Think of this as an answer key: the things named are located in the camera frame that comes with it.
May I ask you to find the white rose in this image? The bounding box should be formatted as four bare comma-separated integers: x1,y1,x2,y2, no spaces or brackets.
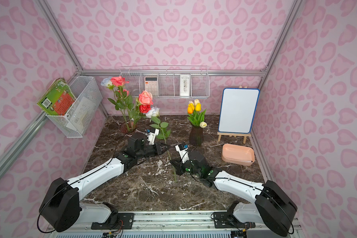
145,106,178,182
101,77,113,88

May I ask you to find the dark red vase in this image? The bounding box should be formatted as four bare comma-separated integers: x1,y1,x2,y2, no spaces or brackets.
120,122,137,134
189,126,204,146

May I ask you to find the red rose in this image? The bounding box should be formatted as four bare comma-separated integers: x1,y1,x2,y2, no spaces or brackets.
139,104,151,114

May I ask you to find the pink plastic tray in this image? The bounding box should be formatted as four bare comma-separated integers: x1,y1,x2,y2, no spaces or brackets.
221,144,255,166

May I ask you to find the cream white tulip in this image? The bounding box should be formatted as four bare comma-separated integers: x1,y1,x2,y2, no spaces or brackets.
194,99,200,107

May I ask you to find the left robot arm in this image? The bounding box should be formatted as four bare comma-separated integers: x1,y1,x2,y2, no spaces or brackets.
38,130,170,233

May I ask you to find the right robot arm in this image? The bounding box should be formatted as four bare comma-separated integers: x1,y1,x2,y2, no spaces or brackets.
170,150,298,237

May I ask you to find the pink calculator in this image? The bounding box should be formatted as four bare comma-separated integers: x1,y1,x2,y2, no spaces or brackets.
144,76,159,96

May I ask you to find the white paper in basket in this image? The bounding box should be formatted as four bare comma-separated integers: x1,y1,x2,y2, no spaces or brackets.
66,98,95,135

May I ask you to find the white mesh side basket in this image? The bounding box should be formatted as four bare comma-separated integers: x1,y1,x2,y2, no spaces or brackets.
47,76,102,138

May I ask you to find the small whiteboard on easel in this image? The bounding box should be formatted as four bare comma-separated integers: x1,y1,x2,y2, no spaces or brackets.
217,88,260,143

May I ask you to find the green and red book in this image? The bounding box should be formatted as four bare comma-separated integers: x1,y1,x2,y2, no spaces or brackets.
37,78,76,116

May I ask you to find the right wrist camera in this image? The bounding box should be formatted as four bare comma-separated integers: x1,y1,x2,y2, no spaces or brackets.
175,142,189,163

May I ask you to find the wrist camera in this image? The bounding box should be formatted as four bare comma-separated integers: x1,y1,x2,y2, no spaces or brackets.
146,128,159,145
175,142,189,163

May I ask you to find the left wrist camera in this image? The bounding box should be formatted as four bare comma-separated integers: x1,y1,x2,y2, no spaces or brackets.
146,128,159,145

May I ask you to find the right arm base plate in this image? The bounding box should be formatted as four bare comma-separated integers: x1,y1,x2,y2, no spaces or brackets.
211,212,256,230

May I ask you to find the white wire wall shelf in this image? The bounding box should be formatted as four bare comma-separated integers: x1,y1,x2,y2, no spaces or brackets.
120,65,210,99

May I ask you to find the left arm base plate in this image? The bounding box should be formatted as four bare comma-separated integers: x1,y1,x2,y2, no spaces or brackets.
91,212,135,231

